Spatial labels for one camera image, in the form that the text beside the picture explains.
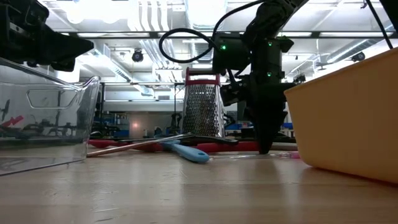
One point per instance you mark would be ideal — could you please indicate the clear plastic bin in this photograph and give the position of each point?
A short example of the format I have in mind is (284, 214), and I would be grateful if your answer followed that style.
(46, 140)

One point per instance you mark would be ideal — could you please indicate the orange plastic bin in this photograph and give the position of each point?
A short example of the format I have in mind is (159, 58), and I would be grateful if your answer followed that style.
(342, 124)

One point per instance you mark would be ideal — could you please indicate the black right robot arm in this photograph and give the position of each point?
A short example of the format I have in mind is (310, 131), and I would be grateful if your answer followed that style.
(267, 18)

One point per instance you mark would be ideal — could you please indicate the red slotted spatula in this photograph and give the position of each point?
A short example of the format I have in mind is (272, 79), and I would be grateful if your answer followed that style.
(236, 146)

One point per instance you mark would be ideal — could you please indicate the red and steel box grater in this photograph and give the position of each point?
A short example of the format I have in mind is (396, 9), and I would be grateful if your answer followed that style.
(202, 109)

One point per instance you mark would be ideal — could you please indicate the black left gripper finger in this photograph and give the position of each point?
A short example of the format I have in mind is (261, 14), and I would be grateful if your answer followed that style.
(68, 46)
(63, 65)

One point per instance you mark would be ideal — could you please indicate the black ceiling spotlight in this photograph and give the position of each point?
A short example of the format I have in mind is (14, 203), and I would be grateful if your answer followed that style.
(300, 78)
(137, 56)
(357, 56)

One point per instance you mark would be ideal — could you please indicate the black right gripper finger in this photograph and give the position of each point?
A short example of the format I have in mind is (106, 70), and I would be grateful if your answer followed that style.
(273, 121)
(261, 124)

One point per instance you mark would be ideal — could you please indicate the blue silicone spoon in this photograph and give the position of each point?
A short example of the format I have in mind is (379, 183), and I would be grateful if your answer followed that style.
(189, 154)

